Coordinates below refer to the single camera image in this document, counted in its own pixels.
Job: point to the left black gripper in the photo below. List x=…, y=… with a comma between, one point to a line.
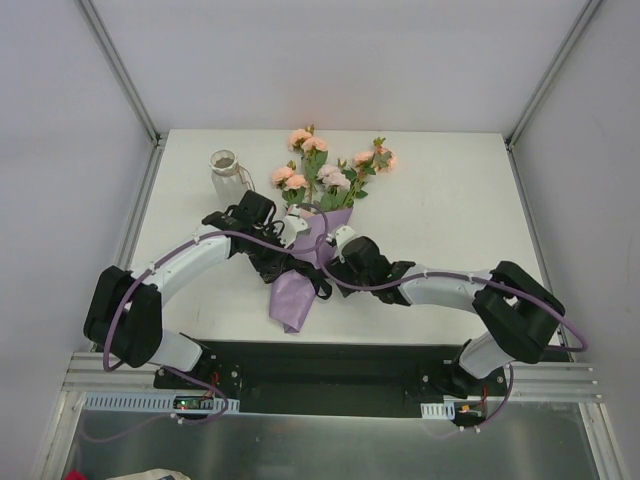
x=273, y=267

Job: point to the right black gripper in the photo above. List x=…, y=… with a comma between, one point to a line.
x=331, y=270

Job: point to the black printed ribbon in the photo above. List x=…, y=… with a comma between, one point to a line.
x=307, y=271

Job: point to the purple wrapping paper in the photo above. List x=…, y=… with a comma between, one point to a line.
x=292, y=293

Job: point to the pink artificial flower bunch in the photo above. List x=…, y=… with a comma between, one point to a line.
x=332, y=186

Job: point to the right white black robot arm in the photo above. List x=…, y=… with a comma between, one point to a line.
x=520, y=316

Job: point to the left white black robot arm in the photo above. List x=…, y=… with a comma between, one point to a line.
x=125, y=317

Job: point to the white ribbed ceramic vase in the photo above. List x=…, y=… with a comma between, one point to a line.
x=230, y=179

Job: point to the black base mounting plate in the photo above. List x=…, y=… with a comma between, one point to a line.
x=378, y=381

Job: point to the beige cloth bag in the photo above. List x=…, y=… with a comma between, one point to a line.
x=153, y=474

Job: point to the red cloth item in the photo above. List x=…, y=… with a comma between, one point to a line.
x=75, y=475

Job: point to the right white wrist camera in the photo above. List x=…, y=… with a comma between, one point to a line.
x=339, y=239

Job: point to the right white cable duct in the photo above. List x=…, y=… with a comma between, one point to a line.
x=438, y=411

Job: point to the white cable duct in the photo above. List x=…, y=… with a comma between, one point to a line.
x=438, y=411
x=159, y=403

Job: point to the right aluminium frame post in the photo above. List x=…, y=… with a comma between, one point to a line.
x=586, y=15

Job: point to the left white cable duct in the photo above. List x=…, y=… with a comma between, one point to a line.
x=159, y=403

